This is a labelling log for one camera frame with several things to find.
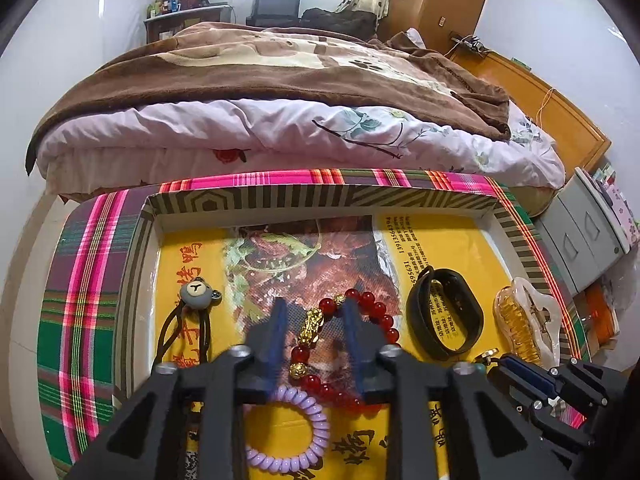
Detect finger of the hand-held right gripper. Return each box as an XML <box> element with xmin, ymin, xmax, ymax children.
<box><xmin>510</xmin><ymin>392</ymin><xmax>596</xmax><ymax>461</ymax></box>
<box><xmin>487</xmin><ymin>353</ymin><xmax>608</xmax><ymax>408</ymax></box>

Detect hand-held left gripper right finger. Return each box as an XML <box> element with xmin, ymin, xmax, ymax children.
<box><xmin>342</xmin><ymin>297</ymin><xmax>573</xmax><ymax>480</ymax></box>

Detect striped cardboard box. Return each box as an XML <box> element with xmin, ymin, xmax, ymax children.
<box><xmin>112</xmin><ymin>180</ymin><xmax>581</xmax><ymax>480</ymax></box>

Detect plaid tablecloth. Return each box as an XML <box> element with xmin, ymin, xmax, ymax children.
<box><xmin>37</xmin><ymin>169</ymin><xmax>621</xmax><ymax>476</ymax></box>

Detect black hair tie with bead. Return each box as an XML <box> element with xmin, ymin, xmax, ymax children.
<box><xmin>475</xmin><ymin>347</ymin><xmax>501</xmax><ymax>376</ymax></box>

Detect orange cable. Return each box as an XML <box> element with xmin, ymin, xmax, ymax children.
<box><xmin>537</xmin><ymin>87</ymin><xmax>556</xmax><ymax>126</ymax></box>

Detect bed with brown blanket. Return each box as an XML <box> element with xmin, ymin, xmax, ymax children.
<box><xmin>26</xmin><ymin>20</ymin><xmax>512</xmax><ymax>176</ymax></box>

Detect grey drawer cabinet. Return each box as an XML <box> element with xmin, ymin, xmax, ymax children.
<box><xmin>537</xmin><ymin>167</ymin><xmax>633</xmax><ymax>293</ymax></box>

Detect bear hair tie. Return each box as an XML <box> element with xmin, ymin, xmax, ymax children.
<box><xmin>152</xmin><ymin>277</ymin><xmax>223</xmax><ymax>366</ymax></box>

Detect desk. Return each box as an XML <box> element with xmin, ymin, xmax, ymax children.
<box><xmin>144</xmin><ymin>2</ymin><xmax>235</xmax><ymax>43</ymax></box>

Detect dark clothes pile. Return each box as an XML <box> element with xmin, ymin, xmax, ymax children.
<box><xmin>300</xmin><ymin>7</ymin><xmax>378</xmax><ymax>38</ymax></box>

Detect orange box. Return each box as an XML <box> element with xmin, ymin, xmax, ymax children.
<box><xmin>582</xmin><ymin>280</ymin><xmax>623</xmax><ymax>351</ymax></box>

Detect yellow mattress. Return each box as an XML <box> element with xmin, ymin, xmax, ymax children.
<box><xmin>515</xmin><ymin>182</ymin><xmax>563</xmax><ymax>218</ymax></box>

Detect red bead bracelet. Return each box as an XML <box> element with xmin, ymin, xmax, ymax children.
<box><xmin>289</xmin><ymin>287</ymin><xmax>401</xmax><ymax>413</ymax></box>

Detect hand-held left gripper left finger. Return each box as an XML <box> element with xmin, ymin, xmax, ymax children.
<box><xmin>70</xmin><ymin>297</ymin><xmax>290</xmax><ymax>480</ymax></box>

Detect black wristband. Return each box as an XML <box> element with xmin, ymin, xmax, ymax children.
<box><xmin>406</xmin><ymin>267</ymin><xmax>485</xmax><ymax>361</ymax></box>

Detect wooden headboard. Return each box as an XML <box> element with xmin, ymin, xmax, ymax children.
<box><xmin>450</xmin><ymin>50</ymin><xmax>612</xmax><ymax>176</ymax></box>

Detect wooden wardrobe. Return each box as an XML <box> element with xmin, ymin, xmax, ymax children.
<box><xmin>377</xmin><ymin>0</ymin><xmax>498</xmax><ymax>56</ymax></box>

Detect clear hair claw clip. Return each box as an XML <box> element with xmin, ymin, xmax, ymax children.
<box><xmin>492</xmin><ymin>276</ymin><xmax>568</xmax><ymax>367</ymax></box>

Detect power strip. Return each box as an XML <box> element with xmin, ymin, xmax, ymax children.
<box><xmin>450</xmin><ymin>32</ymin><xmax>488</xmax><ymax>53</ymax></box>

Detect purple spiral hair tie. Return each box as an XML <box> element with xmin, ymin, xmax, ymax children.
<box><xmin>244</xmin><ymin>385</ymin><xmax>331</xmax><ymax>476</ymax></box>

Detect small things on cabinet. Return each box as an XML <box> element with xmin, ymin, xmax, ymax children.
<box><xmin>590</xmin><ymin>160</ymin><xmax>640</xmax><ymax>251</ymax></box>

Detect white floral quilt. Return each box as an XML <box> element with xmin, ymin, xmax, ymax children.
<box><xmin>37</xmin><ymin>97</ymin><xmax>566</xmax><ymax>201</ymax></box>

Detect black office chair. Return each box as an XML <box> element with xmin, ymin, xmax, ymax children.
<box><xmin>246</xmin><ymin>0</ymin><xmax>302</xmax><ymax>28</ymax></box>

